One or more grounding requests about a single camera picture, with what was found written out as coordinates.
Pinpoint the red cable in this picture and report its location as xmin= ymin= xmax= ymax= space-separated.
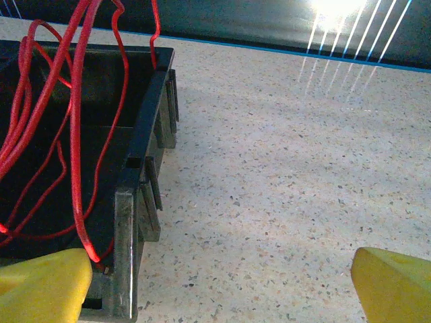
xmin=0 ymin=0 xmax=161 ymax=270

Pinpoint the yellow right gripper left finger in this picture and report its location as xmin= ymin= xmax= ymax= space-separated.
xmin=0 ymin=248 xmax=94 ymax=323

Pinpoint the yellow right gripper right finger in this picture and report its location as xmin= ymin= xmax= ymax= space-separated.
xmin=350 ymin=247 xmax=431 ymax=323

